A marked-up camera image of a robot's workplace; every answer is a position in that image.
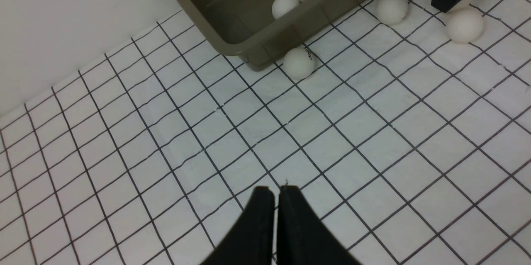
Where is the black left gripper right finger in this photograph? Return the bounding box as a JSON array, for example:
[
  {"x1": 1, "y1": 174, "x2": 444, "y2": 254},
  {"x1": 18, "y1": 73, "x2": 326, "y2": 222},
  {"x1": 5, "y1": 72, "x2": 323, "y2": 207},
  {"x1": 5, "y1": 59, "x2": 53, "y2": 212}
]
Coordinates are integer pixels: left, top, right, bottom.
[{"x1": 276, "y1": 185, "x2": 360, "y2": 265}]

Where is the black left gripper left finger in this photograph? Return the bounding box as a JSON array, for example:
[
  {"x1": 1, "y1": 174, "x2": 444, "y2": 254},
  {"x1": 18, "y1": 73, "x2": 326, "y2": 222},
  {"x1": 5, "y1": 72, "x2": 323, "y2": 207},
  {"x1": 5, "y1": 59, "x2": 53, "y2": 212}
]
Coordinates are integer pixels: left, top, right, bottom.
[{"x1": 202, "y1": 186, "x2": 275, "y2": 265}]

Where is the white black-grid tablecloth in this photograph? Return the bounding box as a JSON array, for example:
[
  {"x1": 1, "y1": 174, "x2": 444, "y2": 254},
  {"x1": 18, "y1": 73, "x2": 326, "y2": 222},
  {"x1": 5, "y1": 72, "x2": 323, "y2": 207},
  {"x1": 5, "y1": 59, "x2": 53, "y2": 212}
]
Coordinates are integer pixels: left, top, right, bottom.
[{"x1": 1, "y1": 0, "x2": 531, "y2": 265}]

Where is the olive green plastic bin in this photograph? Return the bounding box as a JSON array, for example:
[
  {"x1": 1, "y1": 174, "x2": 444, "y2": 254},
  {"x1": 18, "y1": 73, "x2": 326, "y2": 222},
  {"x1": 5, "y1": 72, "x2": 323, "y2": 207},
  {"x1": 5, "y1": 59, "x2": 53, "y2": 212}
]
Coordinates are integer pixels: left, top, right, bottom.
[{"x1": 176, "y1": 0, "x2": 366, "y2": 70}]

